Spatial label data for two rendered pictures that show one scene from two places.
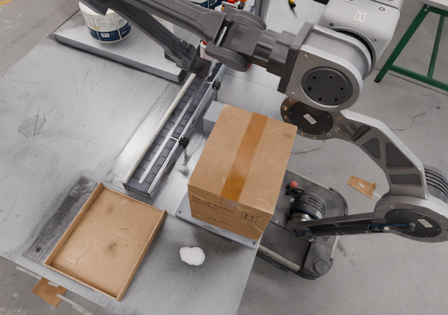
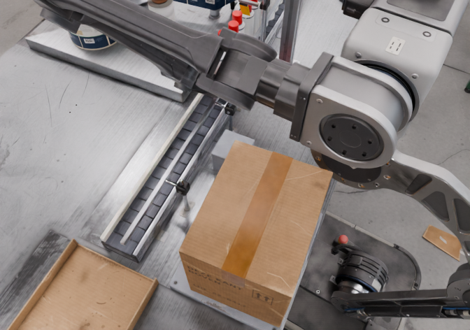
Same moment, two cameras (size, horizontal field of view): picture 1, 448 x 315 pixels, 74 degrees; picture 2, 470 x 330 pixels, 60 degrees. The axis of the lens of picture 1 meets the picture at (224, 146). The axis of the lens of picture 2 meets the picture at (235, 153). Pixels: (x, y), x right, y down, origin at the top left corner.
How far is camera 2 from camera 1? 0.10 m
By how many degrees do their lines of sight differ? 4
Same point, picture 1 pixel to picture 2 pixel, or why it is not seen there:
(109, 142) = (88, 184)
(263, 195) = (279, 269)
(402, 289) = not seen: outside the picture
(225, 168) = (230, 230)
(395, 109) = not seen: outside the picture
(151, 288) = not seen: outside the picture
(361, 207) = (442, 272)
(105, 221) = (77, 293)
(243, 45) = (242, 81)
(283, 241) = (326, 319)
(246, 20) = (247, 47)
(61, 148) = (26, 191)
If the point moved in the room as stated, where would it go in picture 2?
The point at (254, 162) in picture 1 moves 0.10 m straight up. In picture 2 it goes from (270, 222) to (274, 200)
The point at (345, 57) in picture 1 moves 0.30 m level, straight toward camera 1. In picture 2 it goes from (372, 102) to (256, 303)
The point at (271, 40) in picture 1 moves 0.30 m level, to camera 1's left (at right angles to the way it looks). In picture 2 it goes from (278, 75) to (77, 57)
